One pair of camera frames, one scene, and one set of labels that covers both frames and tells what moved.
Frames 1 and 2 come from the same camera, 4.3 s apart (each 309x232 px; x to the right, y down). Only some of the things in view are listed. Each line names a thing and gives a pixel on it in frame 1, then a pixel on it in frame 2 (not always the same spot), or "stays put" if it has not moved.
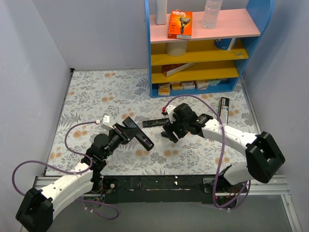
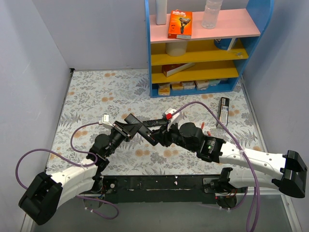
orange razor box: x=180 y=24 stays put
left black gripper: x=124 y=132 stays put
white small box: x=189 y=85 stays put
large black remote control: x=142 y=138 -> x=131 y=119
